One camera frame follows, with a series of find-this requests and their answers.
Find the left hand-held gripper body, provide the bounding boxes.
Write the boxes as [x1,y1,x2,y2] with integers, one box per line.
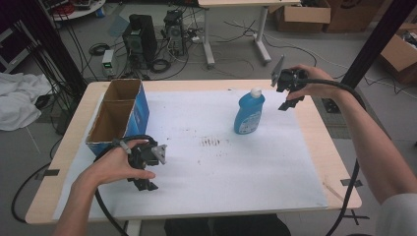
[128,141,168,174]

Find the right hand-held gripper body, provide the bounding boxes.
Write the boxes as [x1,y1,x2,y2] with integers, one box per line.
[270,54,309,93]

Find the blue detergent bottle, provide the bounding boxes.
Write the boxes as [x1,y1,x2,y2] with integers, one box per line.
[233,87,266,136]

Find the blue cardboard box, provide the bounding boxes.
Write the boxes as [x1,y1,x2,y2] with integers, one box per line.
[86,78,150,157]

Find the person's right hand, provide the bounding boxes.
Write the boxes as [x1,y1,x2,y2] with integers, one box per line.
[286,64,339,101]

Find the person's left hand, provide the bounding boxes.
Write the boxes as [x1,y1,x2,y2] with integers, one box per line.
[72,139,156,193]

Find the small brown cardboard box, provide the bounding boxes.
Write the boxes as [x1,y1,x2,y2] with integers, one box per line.
[274,0,332,33]

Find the large brown cardboard box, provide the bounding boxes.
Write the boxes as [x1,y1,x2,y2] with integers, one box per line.
[324,0,386,33]

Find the black metal stand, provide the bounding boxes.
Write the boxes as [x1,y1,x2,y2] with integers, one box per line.
[340,0,417,90]
[19,0,89,96]

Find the person's dark legs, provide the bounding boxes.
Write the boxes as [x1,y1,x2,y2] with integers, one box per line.
[163,213,291,236]

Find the white-legged wooden desk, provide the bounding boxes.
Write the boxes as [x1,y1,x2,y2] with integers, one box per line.
[198,0,301,66]

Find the black tape strip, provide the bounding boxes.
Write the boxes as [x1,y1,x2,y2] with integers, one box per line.
[339,178,364,188]
[34,168,61,180]

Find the white power supply unit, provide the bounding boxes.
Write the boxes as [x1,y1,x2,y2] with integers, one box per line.
[101,48,115,79]

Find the open brown cardboard box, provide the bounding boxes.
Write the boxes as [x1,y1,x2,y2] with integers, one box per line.
[378,23,417,86]

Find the black computer tower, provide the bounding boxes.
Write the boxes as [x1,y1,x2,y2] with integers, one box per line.
[122,13,158,68]

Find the open computer case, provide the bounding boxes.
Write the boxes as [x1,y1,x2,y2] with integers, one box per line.
[162,9,187,57]

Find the white cloth pile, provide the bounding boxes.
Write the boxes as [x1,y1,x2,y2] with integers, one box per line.
[0,72,53,132]

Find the person's white sleeve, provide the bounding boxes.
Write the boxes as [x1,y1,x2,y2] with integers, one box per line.
[375,192,417,236]

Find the round white table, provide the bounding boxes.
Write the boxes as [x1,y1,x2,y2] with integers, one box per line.
[48,0,107,22]

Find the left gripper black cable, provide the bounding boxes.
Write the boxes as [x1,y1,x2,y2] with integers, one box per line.
[92,134,158,236]

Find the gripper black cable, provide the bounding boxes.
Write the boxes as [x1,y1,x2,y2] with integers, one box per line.
[304,78,368,236]
[92,134,158,236]

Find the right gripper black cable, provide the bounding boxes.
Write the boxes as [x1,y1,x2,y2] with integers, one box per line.
[304,78,368,236]

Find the black floor cable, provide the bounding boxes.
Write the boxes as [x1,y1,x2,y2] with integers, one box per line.
[11,161,53,224]

